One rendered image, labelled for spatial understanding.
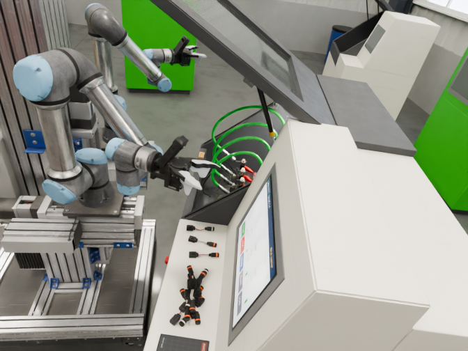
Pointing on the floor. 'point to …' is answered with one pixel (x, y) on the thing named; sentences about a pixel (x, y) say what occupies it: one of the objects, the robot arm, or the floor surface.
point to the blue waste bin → (336, 35)
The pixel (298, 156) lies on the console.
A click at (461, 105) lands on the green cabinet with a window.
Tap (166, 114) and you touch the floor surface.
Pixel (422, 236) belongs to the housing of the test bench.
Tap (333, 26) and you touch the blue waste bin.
